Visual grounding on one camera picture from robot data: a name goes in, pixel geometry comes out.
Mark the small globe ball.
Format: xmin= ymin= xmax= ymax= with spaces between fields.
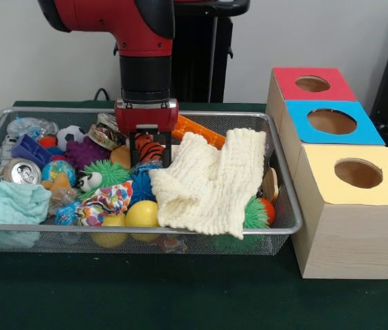
xmin=41 ymin=159 xmax=78 ymax=188

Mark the yellow ball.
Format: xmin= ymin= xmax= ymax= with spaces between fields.
xmin=125 ymin=200 xmax=161 ymax=228

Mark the purple bumpy ball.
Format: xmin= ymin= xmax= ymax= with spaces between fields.
xmin=65 ymin=136 xmax=112 ymax=173

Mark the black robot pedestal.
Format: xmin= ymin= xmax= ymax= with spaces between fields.
xmin=172 ymin=0 xmax=251 ymax=103

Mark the small soccer ball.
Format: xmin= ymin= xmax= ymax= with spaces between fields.
xmin=56 ymin=125 xmax=88 ymax=152

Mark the orange plastic block tray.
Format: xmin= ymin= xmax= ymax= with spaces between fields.
xmin=174 ymin=115 xmax=227 ymax=151

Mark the clear mesh bin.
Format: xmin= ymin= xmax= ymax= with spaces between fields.
xmin=0 ymin=107 xmax=304 ymax=256

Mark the cream knitted cloth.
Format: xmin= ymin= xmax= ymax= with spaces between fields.
xmin=148 ymin=129 xmax=267 ymax=241

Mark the wooden box with three holes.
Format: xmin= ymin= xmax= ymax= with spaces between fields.
xmin=265 ymin=67 xmax=388 ymax=280

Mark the light blue cloth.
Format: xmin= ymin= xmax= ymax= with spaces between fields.
xmin=0 ymin=181 xmax=53 ymax=226

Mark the black cable loop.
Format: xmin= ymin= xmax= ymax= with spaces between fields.
xmin=93 ymin=87 xmax=111 ymax=102

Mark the orange striped tiger plush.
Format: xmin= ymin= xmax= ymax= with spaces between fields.
xmin=133 ymin=133 xmax=166 ymax=162

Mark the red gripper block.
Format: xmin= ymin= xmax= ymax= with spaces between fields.
xmin=114 ymin=102 xmax=180 ymax=170

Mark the green spiky toy with eyes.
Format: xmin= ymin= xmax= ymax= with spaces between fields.
xmin=76 ymin=161 xmax=133 ymax=202

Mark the colourful patterned cloth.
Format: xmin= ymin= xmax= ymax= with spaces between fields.
xmin=76 ymin=180 xmax=134 ymax=227

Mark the silver drink can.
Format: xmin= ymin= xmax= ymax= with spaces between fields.
xmin=3 ymin=157 xmax=43 ymax=186

